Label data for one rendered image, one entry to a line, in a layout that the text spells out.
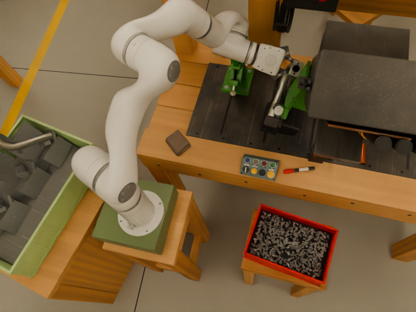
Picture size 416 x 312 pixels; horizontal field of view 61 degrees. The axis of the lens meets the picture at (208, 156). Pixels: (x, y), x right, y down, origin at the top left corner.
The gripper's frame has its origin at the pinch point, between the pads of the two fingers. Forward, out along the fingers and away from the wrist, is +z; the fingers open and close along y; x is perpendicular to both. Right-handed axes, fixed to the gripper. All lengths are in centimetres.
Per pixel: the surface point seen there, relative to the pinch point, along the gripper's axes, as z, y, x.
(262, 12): -16.3, 15.1, 19.6
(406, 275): 116, -96, 35
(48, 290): -68, -115, -27
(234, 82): -18.2, -16.3, 21.7
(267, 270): 16, -76, -23
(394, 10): 32.6, 30.4, 16.7
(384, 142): 17, -5, -54
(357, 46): 19.6, 14.0, 1.1
